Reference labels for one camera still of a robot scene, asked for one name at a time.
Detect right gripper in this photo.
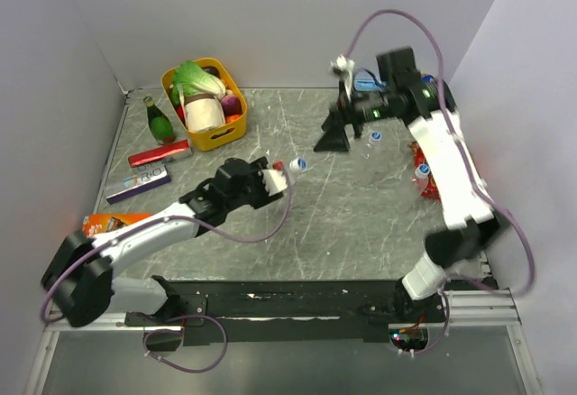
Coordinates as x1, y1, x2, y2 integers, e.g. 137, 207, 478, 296
312, 82, 395, 157

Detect clear plastic bottle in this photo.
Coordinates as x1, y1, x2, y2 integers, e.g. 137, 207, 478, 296
286, 157, 308, 186
410, 165, 438, 206
359, 131, 396, 189

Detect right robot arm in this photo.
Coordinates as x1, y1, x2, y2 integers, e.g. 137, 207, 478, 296
314, 47, 508, 322

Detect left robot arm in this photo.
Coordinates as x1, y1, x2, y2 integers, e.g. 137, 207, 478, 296
41, 158, 292, 328

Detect green glass bottle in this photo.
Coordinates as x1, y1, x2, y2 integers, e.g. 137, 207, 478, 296
143, 96, 176, 145

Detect yellow plastic basket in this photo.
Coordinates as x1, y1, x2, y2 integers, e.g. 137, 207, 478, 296
161, 58, 248, 152

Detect orange toy fruit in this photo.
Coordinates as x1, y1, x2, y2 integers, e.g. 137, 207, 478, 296
225, 115, 242, 124

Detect red foil box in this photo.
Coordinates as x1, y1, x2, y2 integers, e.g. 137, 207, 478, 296
128, 140, 192, 168

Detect purple toy onion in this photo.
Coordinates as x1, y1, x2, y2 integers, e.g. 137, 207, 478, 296
220, 95, 243, 116

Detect white paper roll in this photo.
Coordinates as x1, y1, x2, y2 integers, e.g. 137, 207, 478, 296
184, 94, 225, 133

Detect purple silver toothpaste box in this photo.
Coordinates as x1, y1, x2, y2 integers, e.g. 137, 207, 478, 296
104, 164, 171, 204

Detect red cookie bag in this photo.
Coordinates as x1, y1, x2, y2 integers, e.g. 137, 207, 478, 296
409, 142, 440, 200

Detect toy napa cabbage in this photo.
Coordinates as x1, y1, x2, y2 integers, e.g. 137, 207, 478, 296
172, 60, 226, 100

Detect orange razor box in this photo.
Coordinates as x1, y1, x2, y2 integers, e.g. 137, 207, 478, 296
82, 213, 151, 237

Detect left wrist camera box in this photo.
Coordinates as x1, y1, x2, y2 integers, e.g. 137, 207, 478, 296
261, 161, 289, 197

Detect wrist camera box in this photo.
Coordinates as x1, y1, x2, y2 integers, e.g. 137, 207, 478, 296
331, 55, 354, 109
261, 161, 289, 197

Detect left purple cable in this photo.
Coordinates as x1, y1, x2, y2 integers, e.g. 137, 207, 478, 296
41, 167, 294, 374

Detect purple cable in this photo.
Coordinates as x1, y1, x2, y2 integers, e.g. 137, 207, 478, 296
41, 167, 294, 374
344, 9, 537, 355

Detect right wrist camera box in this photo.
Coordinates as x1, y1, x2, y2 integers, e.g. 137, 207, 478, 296
331, 55, 354, 109

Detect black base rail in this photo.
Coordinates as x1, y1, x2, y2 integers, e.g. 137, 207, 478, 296
124, 280, 445, 346

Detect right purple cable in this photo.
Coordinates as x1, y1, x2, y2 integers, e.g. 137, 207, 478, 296
344, 9, 537, 355

